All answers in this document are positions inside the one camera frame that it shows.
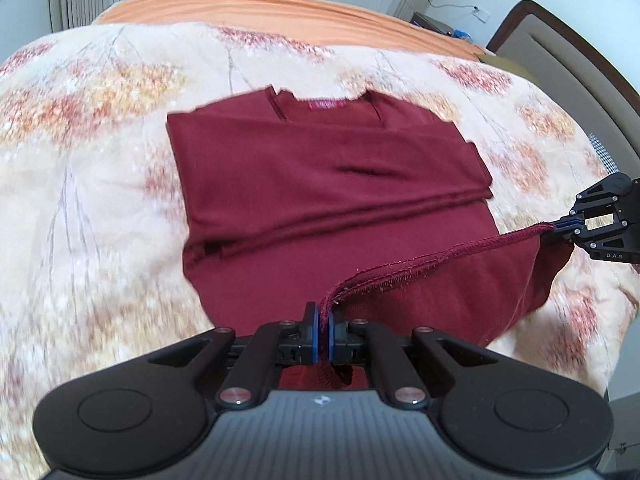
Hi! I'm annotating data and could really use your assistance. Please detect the dark wooden nightstand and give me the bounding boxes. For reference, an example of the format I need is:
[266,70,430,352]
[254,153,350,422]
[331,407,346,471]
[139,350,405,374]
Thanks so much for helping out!
[412,11,453,36]

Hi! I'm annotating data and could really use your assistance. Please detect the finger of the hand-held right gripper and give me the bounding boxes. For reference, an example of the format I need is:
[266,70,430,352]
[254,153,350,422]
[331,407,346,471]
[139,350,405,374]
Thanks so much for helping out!
[559,172,636,229]
[552,226,627,249]

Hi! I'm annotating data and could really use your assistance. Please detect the padded headboard with wooden frame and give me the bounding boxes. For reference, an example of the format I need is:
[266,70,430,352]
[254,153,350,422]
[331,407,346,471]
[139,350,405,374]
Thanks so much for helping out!
[487,0,640,181]

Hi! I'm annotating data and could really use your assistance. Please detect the orange bed sheet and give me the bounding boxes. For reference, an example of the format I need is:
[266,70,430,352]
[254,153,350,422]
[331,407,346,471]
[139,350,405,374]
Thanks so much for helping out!
[92,0,486,58]

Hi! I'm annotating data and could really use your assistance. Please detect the black white houndstooth cloth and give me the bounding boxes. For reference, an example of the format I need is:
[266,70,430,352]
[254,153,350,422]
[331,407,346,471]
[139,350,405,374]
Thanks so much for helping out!
[590,132,621,176]

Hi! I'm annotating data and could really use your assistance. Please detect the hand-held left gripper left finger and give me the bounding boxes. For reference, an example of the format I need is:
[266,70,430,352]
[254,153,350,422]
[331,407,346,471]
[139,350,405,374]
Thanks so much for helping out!
[135,302,322,408]

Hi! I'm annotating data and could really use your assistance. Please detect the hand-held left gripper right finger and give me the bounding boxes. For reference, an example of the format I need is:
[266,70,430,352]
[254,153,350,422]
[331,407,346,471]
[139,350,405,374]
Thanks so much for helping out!
[327,307,506,409]

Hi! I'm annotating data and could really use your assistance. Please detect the floral print quilt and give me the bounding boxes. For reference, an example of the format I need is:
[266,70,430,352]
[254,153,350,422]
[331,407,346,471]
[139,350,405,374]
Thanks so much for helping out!
[0,20,638,480]

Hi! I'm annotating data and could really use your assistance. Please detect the dark red long-sleeve sweater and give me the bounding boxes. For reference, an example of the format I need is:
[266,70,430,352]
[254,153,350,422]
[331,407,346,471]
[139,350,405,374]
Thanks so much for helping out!
[166,87,573,391]

